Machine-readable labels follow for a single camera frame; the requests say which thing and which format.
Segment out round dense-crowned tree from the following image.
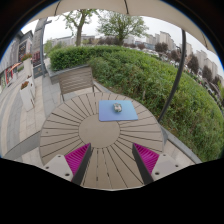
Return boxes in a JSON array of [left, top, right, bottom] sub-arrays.
[[96, 11, 150, 46]]

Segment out grey storefront building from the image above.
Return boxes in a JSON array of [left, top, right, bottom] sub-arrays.
[[0, 29, 34, 95]]

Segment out tall white flower planter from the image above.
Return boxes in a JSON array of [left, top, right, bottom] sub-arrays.
[[21, 53, 35, 80]]

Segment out grey sign pillar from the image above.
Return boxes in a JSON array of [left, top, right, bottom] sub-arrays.
[[32, 18, 53, 80]]

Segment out dark curved parasol pole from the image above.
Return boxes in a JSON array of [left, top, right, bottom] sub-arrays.
[[157, 29, 187, 124]]

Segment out blue mouse pad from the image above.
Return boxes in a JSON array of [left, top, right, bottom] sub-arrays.
[[98, 99, 139, 123]]

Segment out distant apartment buildings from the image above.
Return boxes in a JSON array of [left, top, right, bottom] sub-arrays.
[[145, 30, 222, 83]]

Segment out thin-crowned tree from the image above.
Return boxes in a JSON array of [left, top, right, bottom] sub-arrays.
[[59, 9, 101, 48]]

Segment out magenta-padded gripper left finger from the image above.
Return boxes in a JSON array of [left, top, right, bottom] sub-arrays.
[[42, 143, 92, 186]]

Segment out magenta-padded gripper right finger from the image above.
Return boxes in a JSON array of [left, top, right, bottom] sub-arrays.
[[131, 143, 184, 186]]

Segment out short white flower planter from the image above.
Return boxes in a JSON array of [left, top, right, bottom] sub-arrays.
[[19, 79, 37, 112]]

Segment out brown slatted chair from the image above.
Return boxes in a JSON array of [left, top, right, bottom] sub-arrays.
[[58, 65, 103, 103]]

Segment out beige parasol canopy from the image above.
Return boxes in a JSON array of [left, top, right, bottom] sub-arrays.
[[28, 0, 218, 56]]

